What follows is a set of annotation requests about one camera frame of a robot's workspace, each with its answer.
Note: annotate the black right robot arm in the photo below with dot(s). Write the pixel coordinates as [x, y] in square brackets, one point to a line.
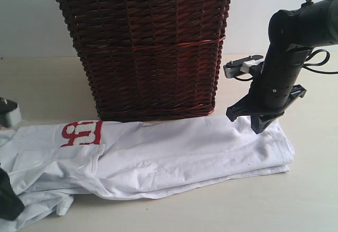
[293, 37]

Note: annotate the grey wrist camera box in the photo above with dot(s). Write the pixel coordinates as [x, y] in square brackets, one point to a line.
[10, 113]

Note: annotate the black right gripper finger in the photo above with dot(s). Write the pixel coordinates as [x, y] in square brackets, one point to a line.
[240, 108]
[260, 122]

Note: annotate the white t-shirt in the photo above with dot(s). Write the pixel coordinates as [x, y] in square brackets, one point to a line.
[49, 164]

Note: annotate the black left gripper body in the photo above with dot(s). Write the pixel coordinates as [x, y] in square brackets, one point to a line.
[11, 205]

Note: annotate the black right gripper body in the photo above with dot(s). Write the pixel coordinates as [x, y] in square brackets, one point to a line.
[273, 88]

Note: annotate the dark red wicker basket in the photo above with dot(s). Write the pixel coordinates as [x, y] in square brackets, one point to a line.
[149, 59]

